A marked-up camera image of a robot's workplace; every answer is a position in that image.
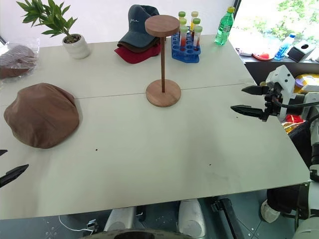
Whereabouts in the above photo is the red bowl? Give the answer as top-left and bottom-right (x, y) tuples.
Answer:
(251, 51), (274, 61)

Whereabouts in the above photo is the brown baseball cap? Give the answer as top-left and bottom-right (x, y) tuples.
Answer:
(117, 42), (161, 54)

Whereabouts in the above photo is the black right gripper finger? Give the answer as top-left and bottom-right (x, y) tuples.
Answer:
(230, 105), (270, 123)
(241, 85), (270, 96)

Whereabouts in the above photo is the blue test tube rack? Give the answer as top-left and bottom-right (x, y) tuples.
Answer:
(170, 30), (202, 64)

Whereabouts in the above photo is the dark grey baseball cap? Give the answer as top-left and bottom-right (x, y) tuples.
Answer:
(118, 4), (160, 49)

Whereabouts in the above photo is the white shoe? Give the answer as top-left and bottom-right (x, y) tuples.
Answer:
(260, 199), (282, 224)

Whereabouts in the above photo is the black side table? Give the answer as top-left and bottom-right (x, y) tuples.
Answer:
(244, 58), (319, 87)

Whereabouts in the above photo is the red baseball cap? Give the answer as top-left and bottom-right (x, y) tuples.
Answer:
(114, 44), (161, 65)

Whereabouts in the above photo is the green plastic bottle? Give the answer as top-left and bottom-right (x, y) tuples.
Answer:
(214, 6), (236, 47)

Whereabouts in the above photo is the white floor cable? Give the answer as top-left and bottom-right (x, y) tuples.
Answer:
(58, 215), (88, 233)

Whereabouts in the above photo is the black table leg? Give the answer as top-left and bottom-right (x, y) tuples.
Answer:
(211, 196), (241, 239)

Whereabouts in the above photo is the bagged brown cap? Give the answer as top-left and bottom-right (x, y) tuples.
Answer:
(0, 37), (41, 83)

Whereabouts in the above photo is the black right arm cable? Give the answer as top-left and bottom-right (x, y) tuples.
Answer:
(271, 98), (319, 111)

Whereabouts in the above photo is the white rounded robot leg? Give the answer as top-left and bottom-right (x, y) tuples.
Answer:
(177, 199), (206, 238)
(103, 206), (137, 233)

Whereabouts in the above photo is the wooden hat stand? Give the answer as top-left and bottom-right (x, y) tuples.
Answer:
(145, 14), (182, 108)

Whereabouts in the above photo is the grey tissue box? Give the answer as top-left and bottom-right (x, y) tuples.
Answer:
(287, 41), (316, 63)

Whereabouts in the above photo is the green plant in white pot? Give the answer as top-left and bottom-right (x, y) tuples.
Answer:
(16, 0), (91, 60)

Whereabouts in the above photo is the yellow tape roll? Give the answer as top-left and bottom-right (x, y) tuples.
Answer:
(295, 74), (317, 88)

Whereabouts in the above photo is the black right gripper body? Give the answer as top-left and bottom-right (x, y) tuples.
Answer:
(264, 83), (284, 116)

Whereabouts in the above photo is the blue plastic bottle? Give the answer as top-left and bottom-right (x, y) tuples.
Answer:
(274, 33), (297, 61)

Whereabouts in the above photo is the black trouser leg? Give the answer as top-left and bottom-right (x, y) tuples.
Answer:
(266, 184), (309, 216)

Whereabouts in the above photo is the brown flat cap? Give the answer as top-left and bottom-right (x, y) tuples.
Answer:
(3, 83), (80, 149)

